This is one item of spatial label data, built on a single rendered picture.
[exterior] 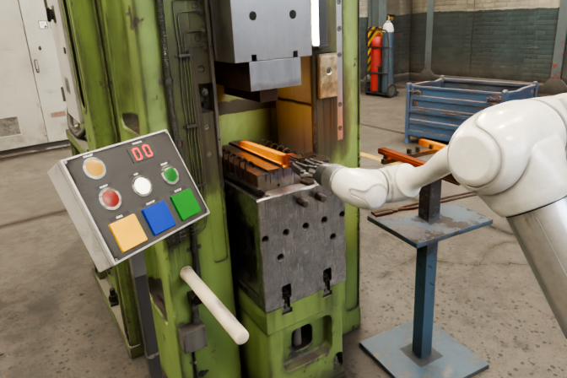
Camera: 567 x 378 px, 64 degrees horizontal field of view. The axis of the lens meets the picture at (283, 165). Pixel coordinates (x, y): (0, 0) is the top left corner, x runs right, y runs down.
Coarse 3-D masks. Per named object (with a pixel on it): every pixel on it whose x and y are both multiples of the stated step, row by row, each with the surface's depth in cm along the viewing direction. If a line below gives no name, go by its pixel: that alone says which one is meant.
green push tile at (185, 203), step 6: (180, 192) 128; (186, 192) 130; (174, 198) 126; (180, 198) 127; (186, 198) 129; (192, 198) 131; (174, 204) 126; (180, 204) 127; (186, 204) 128; (192, 204) 130; (180, 210) 126; (186, 210) 127; (192, 210) 129; (198, 210) 130; (180, 216) 126; (186, 216) 127
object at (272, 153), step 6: (240, 144) 189; (246, 144) 185; (252, 144) 182; (258, 144) 182; (252, 150) 181; (258, 150) 177; (264, 150) 173; (270, 150) 171; (276, 150) 171; (270, 156) 170; (276, 156) 166; (282, 156) 161; (294, 156) 157; (300, 156) 157; (282, 162) 162; (300, 162) 155
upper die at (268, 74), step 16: (224, 64) 162; (240, 64) 151; (256, 64) 148; (272, 64) 151; (288, 64) 154; (224, 80) 164; (240, 80) 154; (256, 80) 149; (272, 80) 152; (288, 80) 156
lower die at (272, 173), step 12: (228, 144) 196; (252, 156) 177; (264, 156) 173; (228, 168) 178; (240, 168) 168; (252, 168) 166; (264, 168) 162; (276, 168) 162; (288, 168) 164; (252, 180) 162; (264, 180) 160; (276, 180) 163; (288, 180) 166
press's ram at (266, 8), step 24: (216, 0) 146; (240, 0) 140; (264, 0) 144; (288, 0) 149; (216, 24) 150; (240, 24) 142; (264, 24) 146; (288, 24) 151; (216, 48) 153; (240, 48) 144; (264, 48) 148; (288, 48) 153
